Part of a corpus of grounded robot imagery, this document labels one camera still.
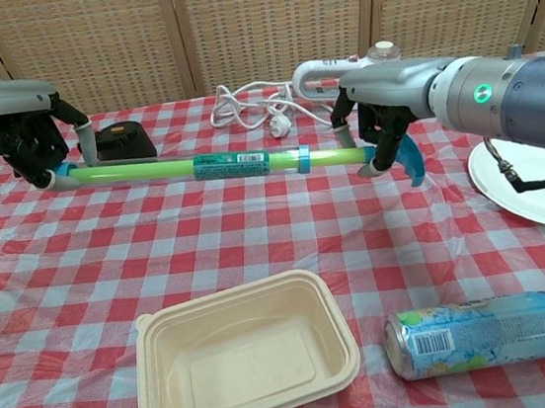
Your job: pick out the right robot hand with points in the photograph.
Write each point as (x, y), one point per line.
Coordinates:
(397, 84)

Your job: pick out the clear tube with blue caps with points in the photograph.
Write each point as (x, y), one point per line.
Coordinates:
(228, 165)

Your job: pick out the white handheld steamer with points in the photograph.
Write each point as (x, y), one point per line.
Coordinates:
(321, 71)

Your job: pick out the black round cup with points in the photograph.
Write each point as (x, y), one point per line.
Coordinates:
(126, 142)

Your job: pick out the woven wooden folding screen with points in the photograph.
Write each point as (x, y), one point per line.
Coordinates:
(250, 22)

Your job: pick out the white round plate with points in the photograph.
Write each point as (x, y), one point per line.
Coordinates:
(516, 206)

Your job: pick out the red white checkered tablecloth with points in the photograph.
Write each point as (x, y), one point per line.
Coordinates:
(255, 226)

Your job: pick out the light blue drink can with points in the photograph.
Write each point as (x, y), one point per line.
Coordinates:
(487, 334)

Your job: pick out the beige rectangular food container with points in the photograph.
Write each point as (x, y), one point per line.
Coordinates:
(242, 362)

